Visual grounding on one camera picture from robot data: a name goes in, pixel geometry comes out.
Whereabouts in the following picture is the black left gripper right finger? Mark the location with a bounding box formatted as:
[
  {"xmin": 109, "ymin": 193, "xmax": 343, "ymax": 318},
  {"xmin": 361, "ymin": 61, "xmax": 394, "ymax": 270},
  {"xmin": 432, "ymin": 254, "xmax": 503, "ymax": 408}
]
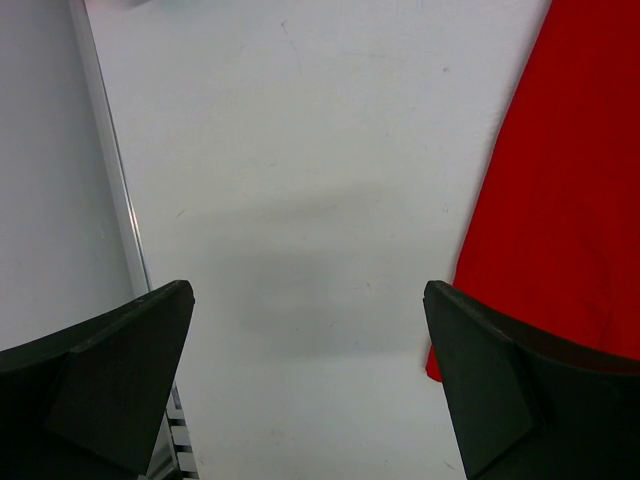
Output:
[{"xmin": 424, "ymin": 281, "xmax": 639, "ymax": 479}]

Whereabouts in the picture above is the aluminium table edge rail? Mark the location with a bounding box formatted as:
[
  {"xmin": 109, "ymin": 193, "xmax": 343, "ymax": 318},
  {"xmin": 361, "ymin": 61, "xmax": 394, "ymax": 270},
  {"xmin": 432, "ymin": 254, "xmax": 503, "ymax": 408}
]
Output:
[{"xmin": 69, "ymin": 0, "xmax": 200, "ymax": 479}]

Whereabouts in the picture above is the red t shirt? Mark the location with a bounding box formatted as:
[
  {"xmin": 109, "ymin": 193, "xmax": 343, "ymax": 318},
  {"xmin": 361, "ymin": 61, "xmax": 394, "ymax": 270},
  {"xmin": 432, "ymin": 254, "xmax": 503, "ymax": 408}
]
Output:
[{"xmin": 453, "ymin": 1, "xmax": 639, "ymax": 359}]

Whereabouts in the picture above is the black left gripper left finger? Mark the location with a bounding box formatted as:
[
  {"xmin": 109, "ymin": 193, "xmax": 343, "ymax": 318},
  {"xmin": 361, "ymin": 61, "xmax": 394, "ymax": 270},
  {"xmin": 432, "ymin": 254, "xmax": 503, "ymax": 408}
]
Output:
[{"xmin": 1, "ymin": 280, "xmax": 195, "ymax": 479}]

